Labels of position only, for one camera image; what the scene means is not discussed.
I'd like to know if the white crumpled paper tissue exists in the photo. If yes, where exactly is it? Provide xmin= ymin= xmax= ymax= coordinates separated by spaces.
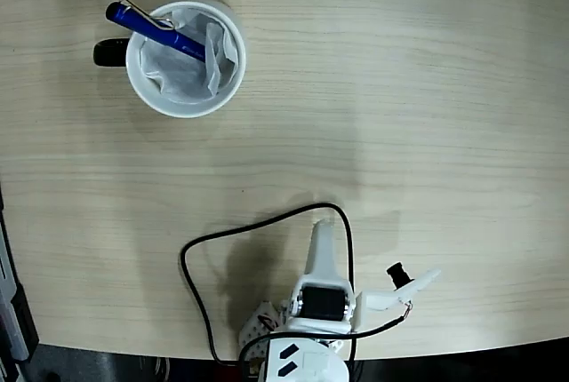
xmin=139 ymin=7 xmax=241 ymax=106

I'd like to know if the grey metal bracket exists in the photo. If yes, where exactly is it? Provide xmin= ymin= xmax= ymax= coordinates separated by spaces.
xmin=0 ymin=226 xmax=32 ymax=363

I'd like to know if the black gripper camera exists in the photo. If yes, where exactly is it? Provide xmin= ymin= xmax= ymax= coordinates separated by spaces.
xmin=385 ymin=260 xmax=414 ymax=289

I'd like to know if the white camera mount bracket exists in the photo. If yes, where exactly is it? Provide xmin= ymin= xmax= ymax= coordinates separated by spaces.
xmin=360 ymin=267 xmax=443 ymax=312

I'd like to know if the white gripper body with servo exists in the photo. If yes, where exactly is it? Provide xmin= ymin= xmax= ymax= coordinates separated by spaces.
xmin=278 ymin=281 xmax=365 ymax=335

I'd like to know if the white mug with black handle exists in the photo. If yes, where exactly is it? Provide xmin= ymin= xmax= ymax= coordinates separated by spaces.
xmin=92 ymin=0 xmax=247 ymax=119

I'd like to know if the black camera cable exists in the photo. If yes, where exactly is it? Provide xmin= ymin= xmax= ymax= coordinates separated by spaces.
xmin=180 ymin=202 xmax=413 ymax=368

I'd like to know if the blue pen with metal clip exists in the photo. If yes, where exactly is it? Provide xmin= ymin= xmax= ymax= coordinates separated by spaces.
xmin=105 ymin=0 xmax=208 ymax=63

